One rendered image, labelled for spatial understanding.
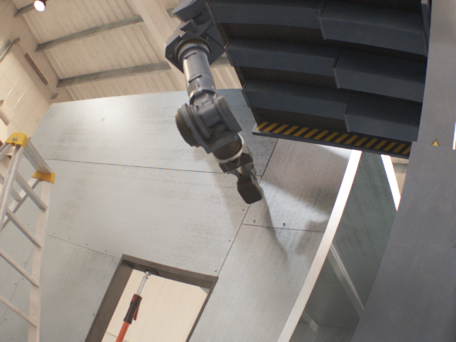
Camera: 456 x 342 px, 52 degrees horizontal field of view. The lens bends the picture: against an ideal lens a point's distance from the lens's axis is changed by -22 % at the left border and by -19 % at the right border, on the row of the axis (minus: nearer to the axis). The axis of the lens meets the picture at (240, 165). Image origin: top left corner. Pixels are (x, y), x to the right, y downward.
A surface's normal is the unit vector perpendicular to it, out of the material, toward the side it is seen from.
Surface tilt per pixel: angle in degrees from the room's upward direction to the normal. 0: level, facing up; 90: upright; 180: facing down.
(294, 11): 180
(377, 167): 180
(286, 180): 90
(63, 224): 90
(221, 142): 116
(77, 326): 90
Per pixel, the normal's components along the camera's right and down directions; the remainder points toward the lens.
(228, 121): 0.25, 0.65
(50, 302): -0.40, -0.61
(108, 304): 0.84, 0.05
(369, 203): -0.37, 0.79
